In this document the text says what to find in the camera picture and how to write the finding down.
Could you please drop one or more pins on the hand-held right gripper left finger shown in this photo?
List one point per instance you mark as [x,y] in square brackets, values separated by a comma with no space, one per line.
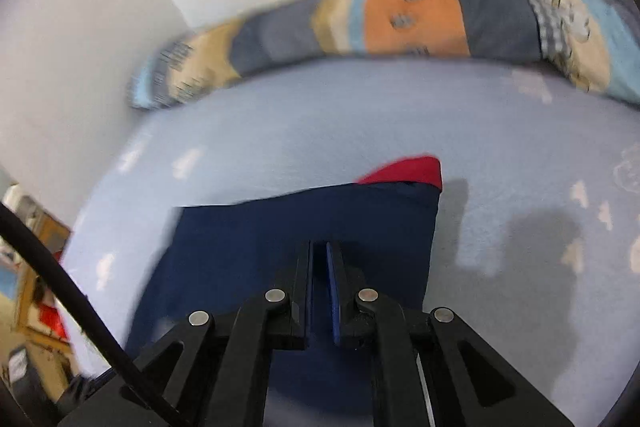
[302,307]

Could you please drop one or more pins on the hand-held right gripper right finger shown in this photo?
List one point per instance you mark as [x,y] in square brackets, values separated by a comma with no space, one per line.
[333,302]

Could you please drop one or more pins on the navy blue jacket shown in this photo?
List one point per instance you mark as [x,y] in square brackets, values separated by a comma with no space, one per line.
[240,247]

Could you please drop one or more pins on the red garment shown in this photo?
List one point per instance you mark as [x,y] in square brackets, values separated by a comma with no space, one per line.
[410,172]

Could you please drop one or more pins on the light blue bed sheet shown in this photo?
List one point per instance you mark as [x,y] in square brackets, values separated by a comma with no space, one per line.
[500,132]

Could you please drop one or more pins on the wooden shelf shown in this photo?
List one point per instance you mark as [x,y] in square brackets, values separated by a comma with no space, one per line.
[37,257]

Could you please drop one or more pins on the patchwork quilt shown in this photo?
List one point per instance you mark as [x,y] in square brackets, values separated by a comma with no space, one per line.
[415,14]

